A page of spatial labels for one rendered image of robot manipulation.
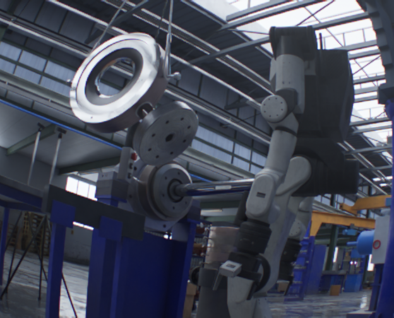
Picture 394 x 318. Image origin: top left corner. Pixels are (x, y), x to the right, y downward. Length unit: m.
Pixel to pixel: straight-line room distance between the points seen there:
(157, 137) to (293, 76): 0.42
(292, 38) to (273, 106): 0.25
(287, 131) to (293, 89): 0.12
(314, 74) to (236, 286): 0.71
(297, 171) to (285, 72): 0.30
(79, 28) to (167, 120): 9.33
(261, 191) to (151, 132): 0.33
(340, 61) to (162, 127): 0.63
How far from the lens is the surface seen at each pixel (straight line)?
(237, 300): 1.25
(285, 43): 1.26
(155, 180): 2.48
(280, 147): 1.12
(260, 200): 1.08
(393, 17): 4.03
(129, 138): 1.64
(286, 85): 1.18
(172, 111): 1.17
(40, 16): 10.08
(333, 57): 1.40
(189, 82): 12.09
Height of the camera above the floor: 0.60
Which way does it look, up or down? 16 degrees up
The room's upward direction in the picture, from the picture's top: 8 degrees clockwise
